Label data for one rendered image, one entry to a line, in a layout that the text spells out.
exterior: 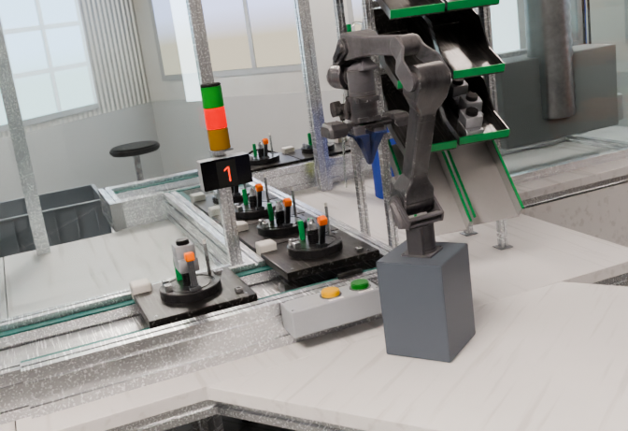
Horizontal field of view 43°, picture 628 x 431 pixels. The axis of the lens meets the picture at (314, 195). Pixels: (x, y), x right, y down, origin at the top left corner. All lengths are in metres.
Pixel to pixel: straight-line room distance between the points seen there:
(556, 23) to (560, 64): 0.14
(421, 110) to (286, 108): 4.92
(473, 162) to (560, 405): 0.84
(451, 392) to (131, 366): 0.64
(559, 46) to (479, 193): 1.00
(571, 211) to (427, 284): 1.44
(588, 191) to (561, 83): 0.39
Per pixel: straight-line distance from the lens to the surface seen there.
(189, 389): 1.65
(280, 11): 6.27
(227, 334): 1.71
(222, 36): 6.62
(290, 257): 1.97
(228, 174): 1.91
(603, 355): 1.62
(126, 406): 1.64
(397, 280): 1.58
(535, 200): 2.84
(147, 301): 1.85
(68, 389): 1.68
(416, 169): 1.54
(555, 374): 1.55
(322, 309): 1.69
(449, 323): 1.58
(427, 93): 1.45
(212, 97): 1.88
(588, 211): 2.98
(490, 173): 2.10
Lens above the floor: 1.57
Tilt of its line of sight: 14 degrees down
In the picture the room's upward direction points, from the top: 8 degrees counter-clockwise
